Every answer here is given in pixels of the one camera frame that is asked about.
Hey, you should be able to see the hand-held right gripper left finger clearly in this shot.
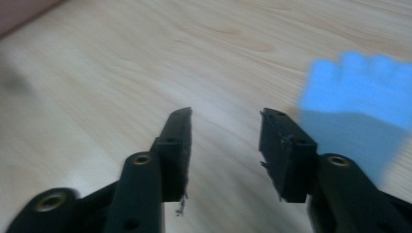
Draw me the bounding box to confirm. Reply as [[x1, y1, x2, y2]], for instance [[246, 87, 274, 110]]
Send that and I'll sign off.
[[104, 107, 193, 233]]

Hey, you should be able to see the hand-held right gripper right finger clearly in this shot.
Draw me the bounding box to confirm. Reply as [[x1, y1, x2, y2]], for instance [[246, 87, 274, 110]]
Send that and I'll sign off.
[[257, 107, 412, 233]]

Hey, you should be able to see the plain blue glove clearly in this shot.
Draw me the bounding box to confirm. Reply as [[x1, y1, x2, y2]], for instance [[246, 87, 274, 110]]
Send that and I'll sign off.
[[295, 50, 412, 188]]

